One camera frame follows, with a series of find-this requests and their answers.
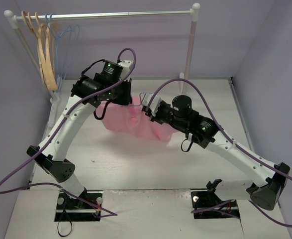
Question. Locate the blue wire hanger on rack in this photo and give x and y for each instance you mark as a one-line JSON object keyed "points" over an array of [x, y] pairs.
{"points": [[61, 41]]}

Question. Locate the wooden hanger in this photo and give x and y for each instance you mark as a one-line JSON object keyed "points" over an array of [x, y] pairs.
{"points": [[37, 32], [46, 43], [46, 53]]}

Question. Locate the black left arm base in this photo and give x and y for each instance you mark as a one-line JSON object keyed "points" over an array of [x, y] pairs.
{"points": [[70, 209]]}

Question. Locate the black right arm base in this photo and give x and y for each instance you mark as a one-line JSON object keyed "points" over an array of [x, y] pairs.
{"points": [[210, 206]]}

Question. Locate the white clothes rack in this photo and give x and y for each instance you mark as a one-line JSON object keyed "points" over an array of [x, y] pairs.
{"points": [[14, 21]]}

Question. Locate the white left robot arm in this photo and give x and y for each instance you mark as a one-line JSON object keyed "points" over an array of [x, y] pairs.
{"points": [[112, 84]]}

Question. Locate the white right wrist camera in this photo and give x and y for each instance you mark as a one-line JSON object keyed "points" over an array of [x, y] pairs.
{"points": [[150, 109]]}

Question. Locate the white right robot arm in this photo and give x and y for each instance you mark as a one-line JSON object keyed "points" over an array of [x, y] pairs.
{"points": [[268, 178]]}

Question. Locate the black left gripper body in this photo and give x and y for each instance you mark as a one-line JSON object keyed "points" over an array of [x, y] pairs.
{"points": [[125, 92]]}

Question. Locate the blue wire hanger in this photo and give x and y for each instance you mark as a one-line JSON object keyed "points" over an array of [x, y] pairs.
{"points": [[142, 99], [61, 41], [74, 41]]}

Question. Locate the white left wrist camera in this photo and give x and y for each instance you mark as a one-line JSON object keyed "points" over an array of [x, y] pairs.
{"points": [[126, 65]]}

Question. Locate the pink t shirt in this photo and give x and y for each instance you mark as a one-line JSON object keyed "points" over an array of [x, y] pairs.
{"points": [[132, 120]]}

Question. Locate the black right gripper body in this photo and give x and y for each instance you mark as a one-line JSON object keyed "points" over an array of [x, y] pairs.
{"points": [[146, 110]]}

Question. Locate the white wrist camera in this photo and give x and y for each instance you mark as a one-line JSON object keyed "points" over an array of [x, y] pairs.
{"points": [[150, 109], [126, 65]]}

